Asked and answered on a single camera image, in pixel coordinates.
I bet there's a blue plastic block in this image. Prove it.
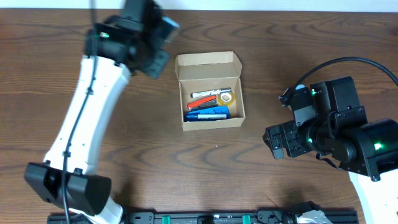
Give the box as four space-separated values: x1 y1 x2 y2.
185 106 230 122

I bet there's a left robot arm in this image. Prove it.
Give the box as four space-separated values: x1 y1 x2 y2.
24 1 178 223

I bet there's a black white whiteboard marker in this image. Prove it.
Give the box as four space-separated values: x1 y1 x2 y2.
190 88 232 98

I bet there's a black mounting rail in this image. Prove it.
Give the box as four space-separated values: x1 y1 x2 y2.
47 200 359 224

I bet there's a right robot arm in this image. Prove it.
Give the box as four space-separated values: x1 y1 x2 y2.
263 77 397 223

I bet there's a yellow tape roll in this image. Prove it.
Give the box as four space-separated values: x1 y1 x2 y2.
217 91 235 106

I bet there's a red black stapler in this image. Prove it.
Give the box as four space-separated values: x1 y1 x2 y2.
187 95 218 111

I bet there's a cardboard box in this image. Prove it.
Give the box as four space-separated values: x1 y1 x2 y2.
175 51 246 131

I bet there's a blue white whiteboard marker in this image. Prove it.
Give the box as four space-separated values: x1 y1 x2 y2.
185 113 229 121

